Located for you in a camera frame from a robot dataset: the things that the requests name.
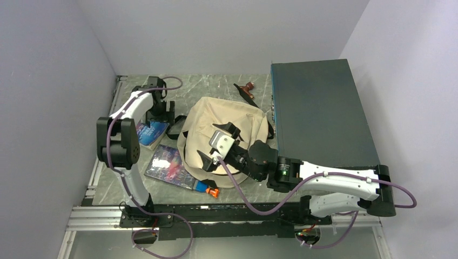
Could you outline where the blue Jane Eyre book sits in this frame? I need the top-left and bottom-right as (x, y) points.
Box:
(136, 121), (169, 151)

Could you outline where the beige canvas backpack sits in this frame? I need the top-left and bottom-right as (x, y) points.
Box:
(177, 82), (274, 188)

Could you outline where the dark glossy paperback book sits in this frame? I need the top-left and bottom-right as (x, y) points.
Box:
(144, 145), (197, 190)

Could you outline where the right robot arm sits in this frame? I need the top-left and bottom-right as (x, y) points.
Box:
(198, 122), (396, 224)

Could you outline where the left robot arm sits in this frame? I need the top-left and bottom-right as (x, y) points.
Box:
(96, 76), (175, 227)

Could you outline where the blue eraser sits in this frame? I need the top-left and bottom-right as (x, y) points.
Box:
(193, 180), (208, 193)

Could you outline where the orange pencil sharpener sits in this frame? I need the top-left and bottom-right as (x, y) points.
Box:
(206, 187), (219, 198)

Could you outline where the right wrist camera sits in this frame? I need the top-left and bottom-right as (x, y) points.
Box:
(209, 130), (235, 159)

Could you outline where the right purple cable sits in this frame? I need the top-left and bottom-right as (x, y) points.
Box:
(216, 157), (418, 250)

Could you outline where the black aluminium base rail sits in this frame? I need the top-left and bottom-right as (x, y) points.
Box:
(66, 202), (382, 241)

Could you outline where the dark network switch box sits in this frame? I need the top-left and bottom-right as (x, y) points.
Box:
(271, 59), (380, 167)

